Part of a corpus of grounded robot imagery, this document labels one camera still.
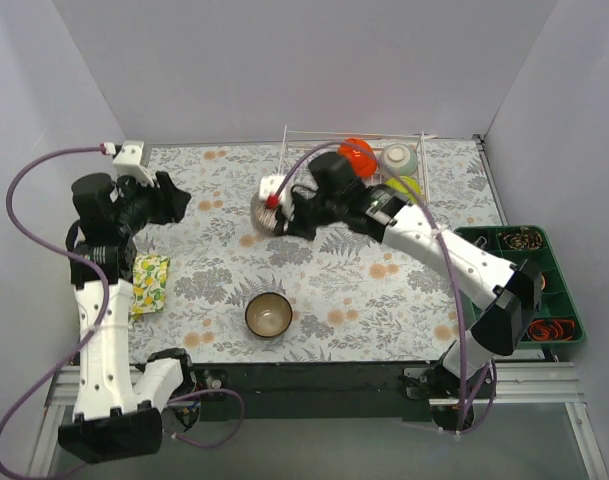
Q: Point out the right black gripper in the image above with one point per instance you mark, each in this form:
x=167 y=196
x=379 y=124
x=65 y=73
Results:
x=301 y=219

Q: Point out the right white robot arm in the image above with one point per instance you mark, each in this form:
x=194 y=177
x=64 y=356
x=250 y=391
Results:
x=508 y=294

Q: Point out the beige dark rimmed bowl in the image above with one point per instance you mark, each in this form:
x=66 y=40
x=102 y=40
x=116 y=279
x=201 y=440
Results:
x=268 y=315

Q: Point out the floral patterned table mat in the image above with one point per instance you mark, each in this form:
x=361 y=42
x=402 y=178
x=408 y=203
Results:
x=352 y=298

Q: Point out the lime green bowl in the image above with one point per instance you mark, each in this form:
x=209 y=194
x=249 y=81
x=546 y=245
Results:
x=407 y=186

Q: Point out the aluminium front rail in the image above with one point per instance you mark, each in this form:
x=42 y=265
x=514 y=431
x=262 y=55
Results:
x=518 y=383

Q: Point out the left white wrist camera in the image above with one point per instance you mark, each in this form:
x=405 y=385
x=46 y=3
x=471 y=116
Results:
x=131 y=159

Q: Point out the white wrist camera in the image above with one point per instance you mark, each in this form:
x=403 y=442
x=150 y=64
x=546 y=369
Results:
x=271 y=192
x=131 y=159

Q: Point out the lemon print folded cloth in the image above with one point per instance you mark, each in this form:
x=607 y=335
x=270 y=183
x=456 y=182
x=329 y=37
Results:
x=150 y=274

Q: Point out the orange red bowl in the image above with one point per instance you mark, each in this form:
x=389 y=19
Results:
x=360 y=156

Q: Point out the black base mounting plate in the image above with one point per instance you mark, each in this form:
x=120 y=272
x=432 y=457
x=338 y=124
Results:
x=410 y=391

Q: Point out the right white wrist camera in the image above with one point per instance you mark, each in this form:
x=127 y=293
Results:
x=271 y=192

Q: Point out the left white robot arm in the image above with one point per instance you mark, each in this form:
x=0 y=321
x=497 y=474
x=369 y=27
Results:
x=115 y=418

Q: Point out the green compartment tray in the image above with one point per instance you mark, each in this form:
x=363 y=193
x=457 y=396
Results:
x=556 y=299

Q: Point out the pale green celadon bowl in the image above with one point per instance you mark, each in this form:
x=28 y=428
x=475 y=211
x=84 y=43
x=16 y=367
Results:
x=400 y=159

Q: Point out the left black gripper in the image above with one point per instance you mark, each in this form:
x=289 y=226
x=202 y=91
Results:
x=154 y=201

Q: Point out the white clips in tray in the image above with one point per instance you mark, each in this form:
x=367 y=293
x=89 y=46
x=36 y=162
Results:
x=479 y=239

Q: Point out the white wire dish rack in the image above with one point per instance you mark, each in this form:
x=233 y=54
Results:
x=296 y=142

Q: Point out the grey geometric patterned bowl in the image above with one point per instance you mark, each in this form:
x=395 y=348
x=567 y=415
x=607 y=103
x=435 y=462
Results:
x=271 y=222

